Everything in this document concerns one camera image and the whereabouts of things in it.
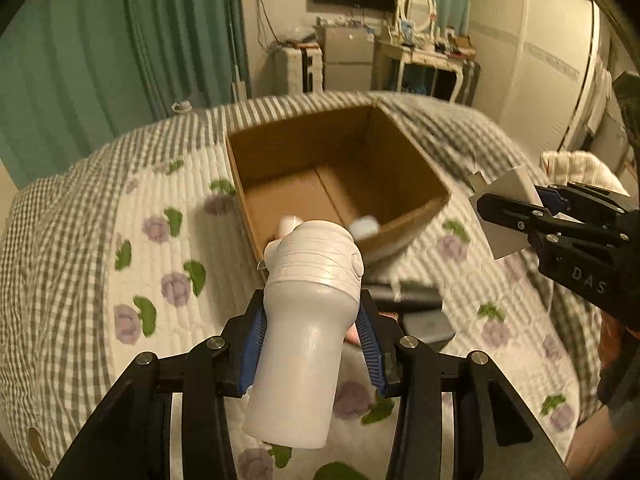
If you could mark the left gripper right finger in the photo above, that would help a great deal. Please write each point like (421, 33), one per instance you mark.
(403, 367)

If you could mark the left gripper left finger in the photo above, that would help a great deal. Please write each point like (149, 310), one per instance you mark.
(219, 368)

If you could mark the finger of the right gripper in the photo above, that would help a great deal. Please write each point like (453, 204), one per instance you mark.
(499, 213)
(584, 202)

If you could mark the black remote control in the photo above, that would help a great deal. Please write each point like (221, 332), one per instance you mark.
(404, 297)

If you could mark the white lint remover device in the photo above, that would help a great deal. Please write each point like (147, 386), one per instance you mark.
(311, 300)

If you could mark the light blue oval case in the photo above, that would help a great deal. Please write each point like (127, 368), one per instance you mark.
(363, 227)

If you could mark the right hand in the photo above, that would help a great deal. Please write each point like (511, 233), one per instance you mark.
(612, 334)

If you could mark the white wardrobe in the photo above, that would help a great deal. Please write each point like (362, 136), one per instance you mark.
(537, 62)

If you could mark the grey checkered blanket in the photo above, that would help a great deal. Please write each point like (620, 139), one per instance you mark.
(56, 254)

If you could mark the brown cardboard box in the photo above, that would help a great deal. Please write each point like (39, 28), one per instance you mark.
(336, 165)

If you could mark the white dressing table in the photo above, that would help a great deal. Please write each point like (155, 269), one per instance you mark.
(446, 76)

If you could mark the white oval vanity mirror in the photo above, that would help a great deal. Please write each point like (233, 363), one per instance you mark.
(421, 13)

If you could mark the silver mini fridge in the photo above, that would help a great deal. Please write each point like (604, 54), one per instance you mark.
(348, 53)

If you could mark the white storage cabinet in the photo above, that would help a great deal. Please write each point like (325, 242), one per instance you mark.
(298, 70)

